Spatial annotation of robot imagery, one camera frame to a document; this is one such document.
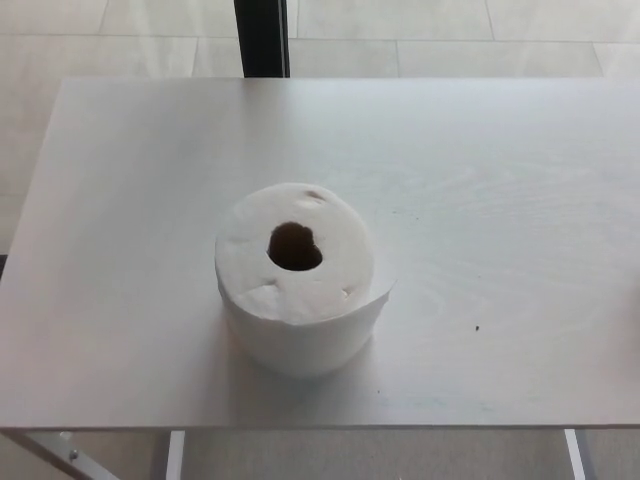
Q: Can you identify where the black vertical pillar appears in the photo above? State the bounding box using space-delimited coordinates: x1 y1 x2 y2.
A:
233 0 292 79

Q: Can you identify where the white table leg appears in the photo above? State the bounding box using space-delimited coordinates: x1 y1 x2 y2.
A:
563 427 588 480
164 430 188 480

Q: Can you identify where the white toilet paper roll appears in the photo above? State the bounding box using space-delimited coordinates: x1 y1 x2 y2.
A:
214 182 400 379

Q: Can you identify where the silver diagonal table brace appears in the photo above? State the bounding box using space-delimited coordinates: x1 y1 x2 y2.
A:
0 431 109 480

